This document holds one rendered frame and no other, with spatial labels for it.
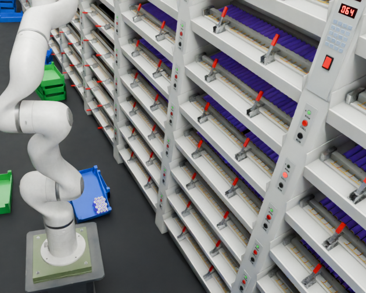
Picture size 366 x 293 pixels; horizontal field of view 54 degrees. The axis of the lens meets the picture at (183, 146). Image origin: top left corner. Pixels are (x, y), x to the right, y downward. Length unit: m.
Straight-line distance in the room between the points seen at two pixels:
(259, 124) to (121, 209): 1.33
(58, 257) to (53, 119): 0.75
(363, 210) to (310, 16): 0.51
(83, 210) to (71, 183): 0.89
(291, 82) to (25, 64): 0.74
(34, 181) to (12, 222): 0.90
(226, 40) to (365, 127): 0.57
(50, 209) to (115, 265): 0.66
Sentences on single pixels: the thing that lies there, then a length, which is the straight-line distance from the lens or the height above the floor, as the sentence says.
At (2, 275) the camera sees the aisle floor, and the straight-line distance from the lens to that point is 2.11.
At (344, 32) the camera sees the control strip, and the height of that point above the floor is 1.45.
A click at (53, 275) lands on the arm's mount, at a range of 1.67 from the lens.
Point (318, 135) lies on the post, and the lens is 1.04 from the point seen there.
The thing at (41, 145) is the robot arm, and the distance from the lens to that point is 1.22.
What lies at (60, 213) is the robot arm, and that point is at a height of 0.57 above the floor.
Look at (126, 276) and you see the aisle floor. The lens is 2.01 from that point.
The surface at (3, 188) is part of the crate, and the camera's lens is 2.54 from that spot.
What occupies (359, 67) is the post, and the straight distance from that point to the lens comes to 1.00.
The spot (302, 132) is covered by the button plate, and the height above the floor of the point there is 1.16.
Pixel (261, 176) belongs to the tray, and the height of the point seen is 0.89.
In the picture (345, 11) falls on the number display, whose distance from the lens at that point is 0.95.
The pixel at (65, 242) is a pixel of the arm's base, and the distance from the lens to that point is 1.63.
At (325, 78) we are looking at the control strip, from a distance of 0.98.
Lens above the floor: 1.68
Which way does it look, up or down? 36 degrees down
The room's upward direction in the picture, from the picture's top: 9 degrees clockwise
